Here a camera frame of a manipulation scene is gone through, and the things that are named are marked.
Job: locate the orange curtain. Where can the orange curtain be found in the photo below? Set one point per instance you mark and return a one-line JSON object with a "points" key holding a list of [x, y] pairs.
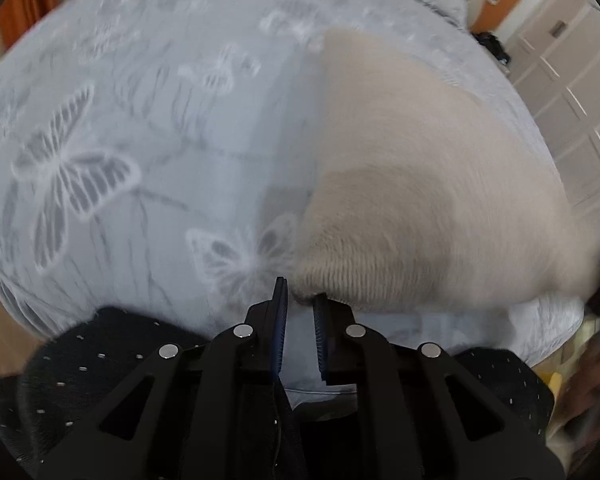
{"points": [[22, 10]]}

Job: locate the black bag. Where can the black bag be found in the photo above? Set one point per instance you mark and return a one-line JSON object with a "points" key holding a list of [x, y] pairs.
{"points": [[492, 50]]}

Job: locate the person's dark dotted pants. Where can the person's dark dotted pants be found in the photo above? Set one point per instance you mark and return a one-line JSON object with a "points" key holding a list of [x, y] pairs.
{"points": [[105, 345]]}

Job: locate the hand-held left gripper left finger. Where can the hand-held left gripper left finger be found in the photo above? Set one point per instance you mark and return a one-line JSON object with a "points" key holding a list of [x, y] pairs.
{"points": [[280, 330]]}

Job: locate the grey butterfly print bedspread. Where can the grey butterfly print bedspread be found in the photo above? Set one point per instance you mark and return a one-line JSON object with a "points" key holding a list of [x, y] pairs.
{"points": [[130, 85]]}

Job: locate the yellow object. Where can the yellow object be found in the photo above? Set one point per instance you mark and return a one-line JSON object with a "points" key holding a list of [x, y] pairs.
{"points": [[552, 381]]}

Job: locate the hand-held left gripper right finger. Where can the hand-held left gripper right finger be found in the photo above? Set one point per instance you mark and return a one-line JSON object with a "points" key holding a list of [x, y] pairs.
{"points": [[321, 340]]}

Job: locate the white panelled wardrobe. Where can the white panelled wardrobe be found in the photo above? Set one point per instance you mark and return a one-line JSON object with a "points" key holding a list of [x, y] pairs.
{"points": [[565, 70]]}

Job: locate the beige sweater with black hearts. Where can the beige sweater with black hearts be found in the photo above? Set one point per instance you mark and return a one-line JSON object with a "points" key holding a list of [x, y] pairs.
{"points": [[430, 185]]}

